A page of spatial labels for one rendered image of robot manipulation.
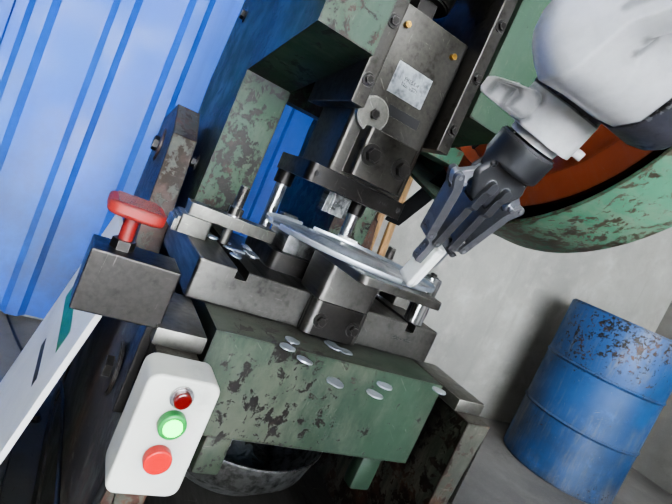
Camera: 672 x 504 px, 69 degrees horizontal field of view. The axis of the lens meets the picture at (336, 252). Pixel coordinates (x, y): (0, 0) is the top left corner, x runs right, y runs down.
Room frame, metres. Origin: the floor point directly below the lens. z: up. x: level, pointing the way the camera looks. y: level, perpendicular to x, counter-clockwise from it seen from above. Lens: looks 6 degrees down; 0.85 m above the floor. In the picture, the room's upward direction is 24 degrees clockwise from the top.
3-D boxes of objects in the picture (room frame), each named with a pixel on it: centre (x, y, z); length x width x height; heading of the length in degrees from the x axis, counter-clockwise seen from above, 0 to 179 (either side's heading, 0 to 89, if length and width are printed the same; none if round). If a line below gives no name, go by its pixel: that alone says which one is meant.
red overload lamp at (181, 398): (0.46, 0.08, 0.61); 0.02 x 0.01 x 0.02; 119
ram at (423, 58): (0.85, 0.02, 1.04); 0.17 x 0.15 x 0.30; 29
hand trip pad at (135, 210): (0.53, 0.22, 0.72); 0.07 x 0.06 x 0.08; 29
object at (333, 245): (0.78, -0.02, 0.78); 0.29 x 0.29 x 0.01
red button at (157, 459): (0.46, 0.08, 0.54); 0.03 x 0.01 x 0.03; 119
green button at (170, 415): (0.46, 0.08, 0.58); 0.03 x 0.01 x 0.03; 119
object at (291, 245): (0.89, 0.04, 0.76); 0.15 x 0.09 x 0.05; 119
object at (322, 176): (0.89, 0.04, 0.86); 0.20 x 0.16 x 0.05; 119
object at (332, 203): (0.88, 0.04, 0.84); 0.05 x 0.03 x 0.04; 119
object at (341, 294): (0.74, -0.04, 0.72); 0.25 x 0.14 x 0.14; 29
